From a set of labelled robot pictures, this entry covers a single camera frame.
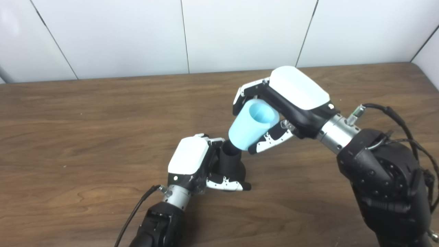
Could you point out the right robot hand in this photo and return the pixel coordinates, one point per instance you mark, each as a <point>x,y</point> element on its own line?
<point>298,89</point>

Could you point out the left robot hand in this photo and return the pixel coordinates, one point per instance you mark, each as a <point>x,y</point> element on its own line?
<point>188,154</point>

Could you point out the black nozzle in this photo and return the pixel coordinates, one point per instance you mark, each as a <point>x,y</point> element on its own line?
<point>229,161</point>

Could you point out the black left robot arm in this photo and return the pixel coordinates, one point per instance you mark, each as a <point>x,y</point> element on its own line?
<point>161,223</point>

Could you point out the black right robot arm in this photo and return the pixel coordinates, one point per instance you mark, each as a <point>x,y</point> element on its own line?
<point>384,178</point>

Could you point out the grey corner post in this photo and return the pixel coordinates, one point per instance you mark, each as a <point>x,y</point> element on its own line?
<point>5,76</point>

